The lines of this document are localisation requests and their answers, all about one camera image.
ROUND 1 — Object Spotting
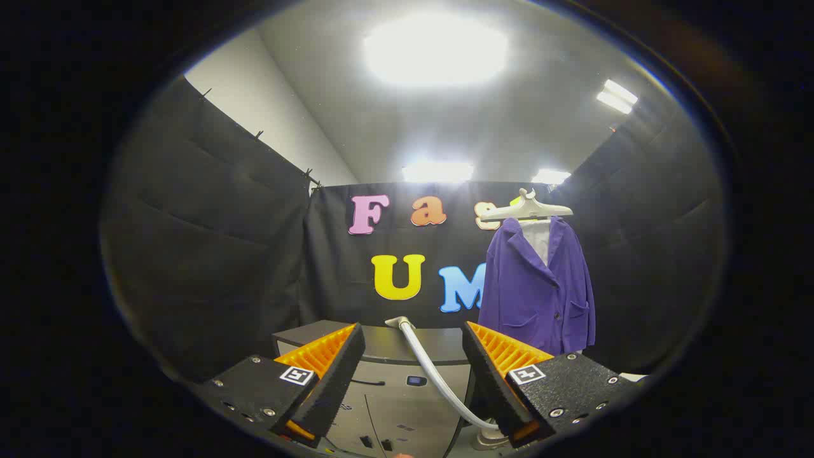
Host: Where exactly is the white garment steamer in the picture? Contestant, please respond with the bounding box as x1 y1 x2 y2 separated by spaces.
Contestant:
385 316 504 433

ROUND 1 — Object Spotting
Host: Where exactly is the grey cabinet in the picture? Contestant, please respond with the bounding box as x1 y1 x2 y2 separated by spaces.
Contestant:
272 320 476 456

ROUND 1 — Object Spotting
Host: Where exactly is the purple corduroy jacket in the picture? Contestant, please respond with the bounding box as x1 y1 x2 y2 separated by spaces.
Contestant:
478 216 597 356

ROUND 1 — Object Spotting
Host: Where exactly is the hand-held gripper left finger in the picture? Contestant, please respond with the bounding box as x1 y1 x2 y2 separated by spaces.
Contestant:
191 323 367 449

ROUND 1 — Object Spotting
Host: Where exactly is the double ceiling light panel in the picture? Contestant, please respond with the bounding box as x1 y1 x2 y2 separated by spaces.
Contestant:
596 79 638 115

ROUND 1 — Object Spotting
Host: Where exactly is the large ceiling light panel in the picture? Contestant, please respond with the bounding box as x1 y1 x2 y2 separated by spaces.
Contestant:
364 13 509 87

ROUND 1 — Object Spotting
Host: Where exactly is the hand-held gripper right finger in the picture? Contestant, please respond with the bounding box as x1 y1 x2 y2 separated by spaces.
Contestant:
461 321 638 450

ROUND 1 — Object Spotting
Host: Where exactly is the cream plastic clothes hanger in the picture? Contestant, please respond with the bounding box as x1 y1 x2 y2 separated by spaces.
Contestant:
480 188 573 222

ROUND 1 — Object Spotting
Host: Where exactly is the long ceiling light panel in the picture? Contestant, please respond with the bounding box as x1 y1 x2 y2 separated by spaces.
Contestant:
402 161 474 184

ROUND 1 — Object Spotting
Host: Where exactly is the grey steamer base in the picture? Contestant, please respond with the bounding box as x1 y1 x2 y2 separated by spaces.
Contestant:
471 425 513 452

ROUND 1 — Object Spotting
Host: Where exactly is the white shirt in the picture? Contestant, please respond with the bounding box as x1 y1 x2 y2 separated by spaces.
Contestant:
521 219 551 267

